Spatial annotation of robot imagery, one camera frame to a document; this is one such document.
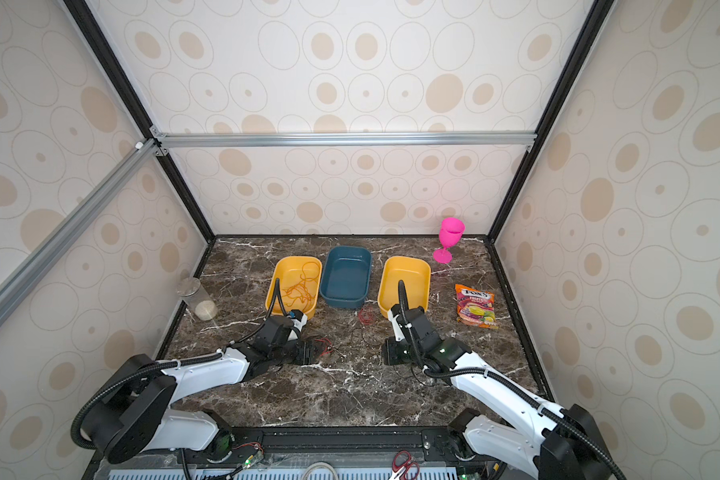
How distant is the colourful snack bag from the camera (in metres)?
0.96

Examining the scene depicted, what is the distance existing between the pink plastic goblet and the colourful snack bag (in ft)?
0.48

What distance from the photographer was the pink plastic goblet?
3.44 feet

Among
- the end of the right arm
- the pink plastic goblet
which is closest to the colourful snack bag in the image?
the pink plastic goblet

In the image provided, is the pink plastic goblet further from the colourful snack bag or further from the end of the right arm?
the end of the right arm
